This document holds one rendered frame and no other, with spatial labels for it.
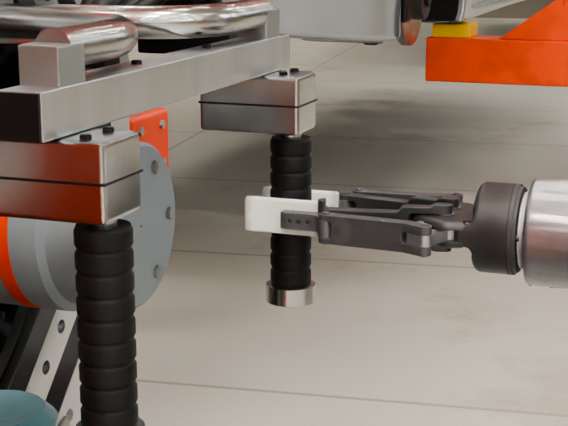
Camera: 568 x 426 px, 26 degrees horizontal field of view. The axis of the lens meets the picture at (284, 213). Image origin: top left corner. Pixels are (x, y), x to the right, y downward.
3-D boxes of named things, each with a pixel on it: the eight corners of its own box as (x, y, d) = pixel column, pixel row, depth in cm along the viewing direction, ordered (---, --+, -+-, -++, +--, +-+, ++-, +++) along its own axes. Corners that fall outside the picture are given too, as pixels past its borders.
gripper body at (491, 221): (514, 288, 98) (401, 276, 101) (531, 261, 105) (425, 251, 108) (518, 195, 96) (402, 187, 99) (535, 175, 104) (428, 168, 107)
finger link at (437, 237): (472, 242, 102) (471, 259, 97) (408, 239, 102) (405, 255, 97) (472, 213, 101) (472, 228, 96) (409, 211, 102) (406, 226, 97)
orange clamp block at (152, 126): (66, 183, 126) (107, 167, 134) (135, 188, 123) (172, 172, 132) (63, 115, 125) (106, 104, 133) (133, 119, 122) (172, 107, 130)
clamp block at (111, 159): (17, 199, 79) (13, 117, 78) (144, 210, 76) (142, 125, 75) (-28, 215, 75) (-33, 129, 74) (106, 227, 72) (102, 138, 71)
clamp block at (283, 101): (221, 122, 111) (221, 63, 109) (317, 128, 108) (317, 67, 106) (199, 130, 106) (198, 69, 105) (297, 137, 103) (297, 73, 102)
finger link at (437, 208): (451, 248, 103) (450, 252, 101) (318, 243, 104) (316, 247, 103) (452, 202, 102) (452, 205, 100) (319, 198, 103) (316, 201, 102)
